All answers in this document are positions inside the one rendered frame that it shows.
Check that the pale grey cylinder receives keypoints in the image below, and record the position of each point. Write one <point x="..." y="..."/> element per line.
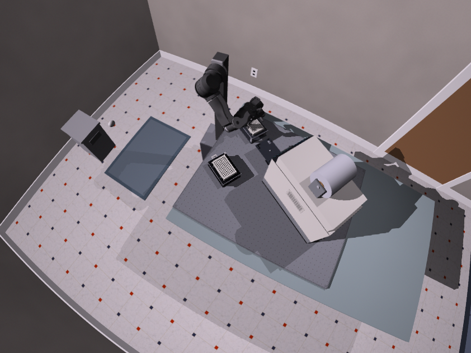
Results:
<point x="335" y="174"/>

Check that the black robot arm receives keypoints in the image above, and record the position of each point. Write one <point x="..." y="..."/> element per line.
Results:
<point x="208" y="86"/>

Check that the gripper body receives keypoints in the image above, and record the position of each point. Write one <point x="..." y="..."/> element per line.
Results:
<point x="258" y="114"/>

